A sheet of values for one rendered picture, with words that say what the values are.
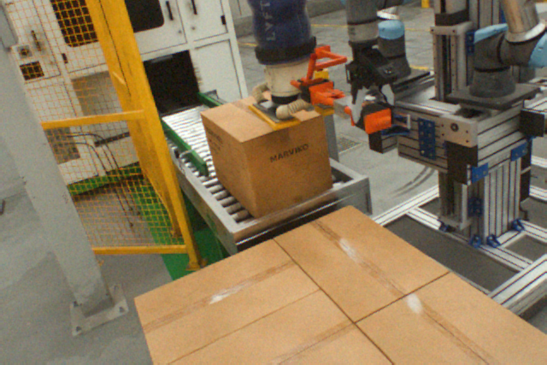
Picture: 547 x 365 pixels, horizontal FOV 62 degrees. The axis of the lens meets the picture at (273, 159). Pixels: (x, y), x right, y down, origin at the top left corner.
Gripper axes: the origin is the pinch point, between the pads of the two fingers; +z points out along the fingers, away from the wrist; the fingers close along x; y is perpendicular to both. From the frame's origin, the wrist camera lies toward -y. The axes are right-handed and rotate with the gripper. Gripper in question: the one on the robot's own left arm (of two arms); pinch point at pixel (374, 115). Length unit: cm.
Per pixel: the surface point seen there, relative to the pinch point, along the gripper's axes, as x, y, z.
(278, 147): 7, 73, 32
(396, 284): -6, 7, 64
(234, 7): -220, 1003, 54
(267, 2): 7, 52, -29
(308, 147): -7, 75, 37
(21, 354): 150, 116, 120
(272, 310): 36, 17, 65
